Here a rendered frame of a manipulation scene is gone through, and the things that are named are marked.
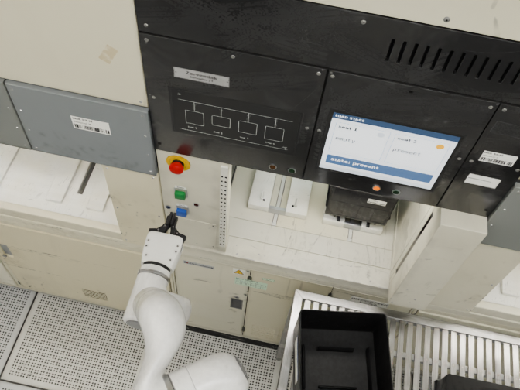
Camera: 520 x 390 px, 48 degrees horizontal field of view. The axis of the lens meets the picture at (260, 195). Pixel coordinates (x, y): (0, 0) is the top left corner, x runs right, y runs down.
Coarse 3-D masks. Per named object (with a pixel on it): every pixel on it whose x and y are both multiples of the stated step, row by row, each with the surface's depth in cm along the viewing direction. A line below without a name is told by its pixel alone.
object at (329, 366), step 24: (312, 312) 183; (336, 312) 183; (360, 312) 183; (312, 336) 194; (336, 336) 195; (360, 336) 196; (384, 336) 183; (312, 360) 190; (336, 360) 191; (360, 360) 191; (384, 360) 181; (312, 384) 186; (336, 384) 187; (360, 384) 187; (384, 384) 179
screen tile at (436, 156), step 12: (396, 144) 132; (408, 144) 131; (420, 144) 131; (432, 144) 130; (444, 144) 129; (396, 156) 136; (408, 156) 135; (432, 156) 133; (420, 168) 138; (432, 168) 137
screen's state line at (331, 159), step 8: (328, 160) 142; (336, 160) 142; (344, 160) 141; (352, 160) 140; (360, 168) 142; (368, 168) 142; (376, 168) 141; (384, 168) 140; (392, 168) 140; (400, 176) 142; (408, 176) 141; (416, 176) 141; (424, 176) 140; (432, 176) 140
